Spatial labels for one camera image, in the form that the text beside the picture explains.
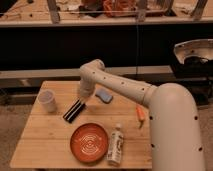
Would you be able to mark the blue sponge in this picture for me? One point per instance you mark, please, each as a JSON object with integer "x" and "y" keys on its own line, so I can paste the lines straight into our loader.
{"x": 104, "y": 96}

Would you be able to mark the orange plate with white pattern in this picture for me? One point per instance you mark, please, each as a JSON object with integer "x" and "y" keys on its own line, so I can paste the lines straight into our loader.
{"x": 89, "y": 143}

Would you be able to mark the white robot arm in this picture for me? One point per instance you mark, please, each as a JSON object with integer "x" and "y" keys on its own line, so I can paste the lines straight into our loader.
{"x": 174, "y": 123}

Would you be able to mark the red object on shelf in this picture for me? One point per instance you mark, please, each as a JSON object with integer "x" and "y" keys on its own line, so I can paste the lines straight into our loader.
{"x": 119, "y": 8}

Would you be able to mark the long wooden shelf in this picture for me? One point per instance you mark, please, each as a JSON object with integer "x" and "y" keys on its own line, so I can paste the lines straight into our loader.
{"x": 26, "y": 13}

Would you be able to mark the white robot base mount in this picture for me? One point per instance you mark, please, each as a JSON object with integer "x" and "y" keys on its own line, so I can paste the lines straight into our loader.
{"x": 201, "y": 48}

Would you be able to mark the orange carrot toy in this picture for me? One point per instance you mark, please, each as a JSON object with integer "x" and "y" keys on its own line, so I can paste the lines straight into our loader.
{"x": 140, "y": 115}

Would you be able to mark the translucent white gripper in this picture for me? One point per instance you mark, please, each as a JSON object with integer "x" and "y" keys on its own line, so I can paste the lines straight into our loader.
{"x": 85, "y": 90}

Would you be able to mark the black striped eraser block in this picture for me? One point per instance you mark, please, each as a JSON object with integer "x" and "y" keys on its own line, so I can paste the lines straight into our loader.
{"x": 74, "y": 111}

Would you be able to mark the translucent plastic cup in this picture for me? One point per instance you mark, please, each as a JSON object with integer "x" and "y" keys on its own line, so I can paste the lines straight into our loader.
{"x": 47, "y": 100}

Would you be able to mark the white plastic bottle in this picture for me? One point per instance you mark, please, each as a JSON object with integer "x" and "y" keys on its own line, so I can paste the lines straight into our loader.
{"x": 114, "y": 154}

